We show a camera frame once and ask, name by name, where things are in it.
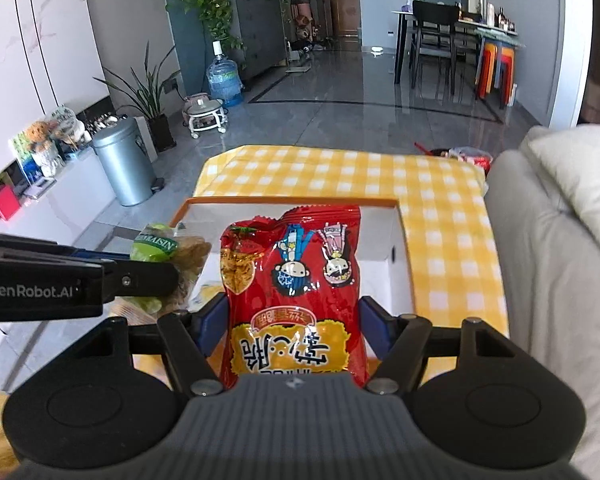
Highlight red cartoon snack bag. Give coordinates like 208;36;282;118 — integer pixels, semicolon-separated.
221;206;368;387

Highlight stacked red orange stools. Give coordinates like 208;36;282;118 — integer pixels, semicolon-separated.
475;39;516;107

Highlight dark grey drawer cabinet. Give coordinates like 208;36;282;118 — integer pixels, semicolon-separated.
230;0;286;81

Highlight white low tv cabinet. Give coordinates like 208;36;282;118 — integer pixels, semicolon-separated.
0;148;114;245

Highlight black dining chair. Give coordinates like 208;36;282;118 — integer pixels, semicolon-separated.
410;0;460;96

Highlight blue water jug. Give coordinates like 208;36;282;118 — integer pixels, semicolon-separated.
207;40;242;107

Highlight beige cushion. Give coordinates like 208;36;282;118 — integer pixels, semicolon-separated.
529;124;600;244

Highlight dark dining table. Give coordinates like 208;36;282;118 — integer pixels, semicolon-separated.
393;0;524;99

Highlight small white wheeled stool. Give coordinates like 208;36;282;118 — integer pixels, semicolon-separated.
182;92;228;139

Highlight silver pedal trash bin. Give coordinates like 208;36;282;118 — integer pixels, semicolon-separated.
92;118;164;207

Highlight yellow checkered tablecloth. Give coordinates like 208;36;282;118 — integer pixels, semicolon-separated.
130;144;511;386

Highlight green raisin snack bag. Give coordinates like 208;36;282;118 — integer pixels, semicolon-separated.
122;223;214;317

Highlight grey sofa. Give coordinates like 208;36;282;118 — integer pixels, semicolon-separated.
486;126;600;479

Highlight potted long-leaf plant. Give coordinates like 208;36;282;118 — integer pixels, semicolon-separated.
93;42;181;153

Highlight orange cardboard box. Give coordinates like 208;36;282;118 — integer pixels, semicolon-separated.
171;197;415;315

